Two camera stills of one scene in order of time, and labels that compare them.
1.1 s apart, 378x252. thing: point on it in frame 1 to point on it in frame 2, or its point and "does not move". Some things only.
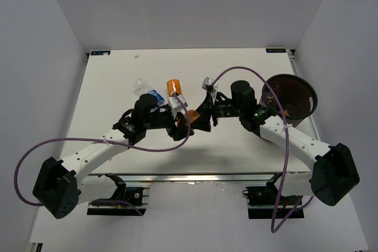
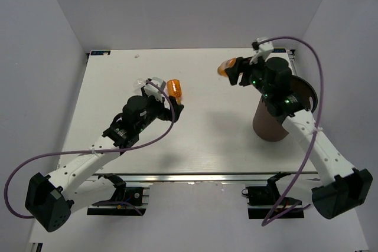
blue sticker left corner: [100, 52] does not move
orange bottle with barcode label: [193, 115] to [225, 64]
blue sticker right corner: [276, 51] does not move
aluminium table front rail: [202, 178] does not move
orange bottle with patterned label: [173, 86] does not move
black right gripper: [202, 123] to [233, 73]
